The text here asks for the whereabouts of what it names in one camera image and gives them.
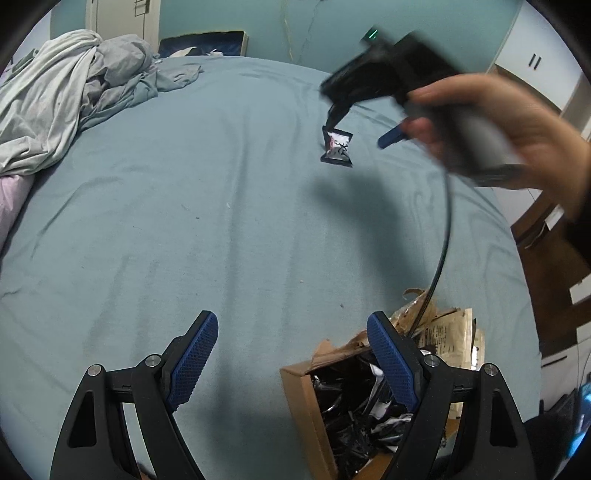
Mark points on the pink quilt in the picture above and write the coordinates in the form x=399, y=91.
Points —
x=11, y=203

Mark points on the beige sachet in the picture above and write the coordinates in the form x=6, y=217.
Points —
x=443, y=332

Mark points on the brown wooden furniture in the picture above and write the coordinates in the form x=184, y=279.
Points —
x=535, y=221

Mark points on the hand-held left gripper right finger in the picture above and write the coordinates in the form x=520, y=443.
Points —
x=392, y=364

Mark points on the person's right hand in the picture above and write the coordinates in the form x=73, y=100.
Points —
x=531, y=134

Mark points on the pile of snack packets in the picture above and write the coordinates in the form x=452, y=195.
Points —
x=341, y=415

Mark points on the person's right forearm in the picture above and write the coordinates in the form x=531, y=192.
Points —
x=584, y=249

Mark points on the crumpled clear packing tape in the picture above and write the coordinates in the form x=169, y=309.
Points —
x=401, y=323

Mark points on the antler print snack packet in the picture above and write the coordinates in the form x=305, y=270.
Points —
x=337, y=147

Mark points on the crumpled grey blanket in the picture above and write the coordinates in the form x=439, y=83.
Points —
x=55, y=92

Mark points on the brown cardboard box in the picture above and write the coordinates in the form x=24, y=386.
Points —
x=300, y=406

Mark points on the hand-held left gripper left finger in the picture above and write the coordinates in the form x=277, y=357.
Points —
x=194, y=364

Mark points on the cream panelled door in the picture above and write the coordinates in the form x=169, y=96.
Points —
x=115, y=14

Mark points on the white cabinet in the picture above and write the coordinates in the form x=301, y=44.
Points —
x=545, y=60

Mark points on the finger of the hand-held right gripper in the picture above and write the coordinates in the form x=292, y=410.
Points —
x=392, y=136
x=337, y=112

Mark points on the blue bed sheet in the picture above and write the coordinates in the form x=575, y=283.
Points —
x=184, y=230

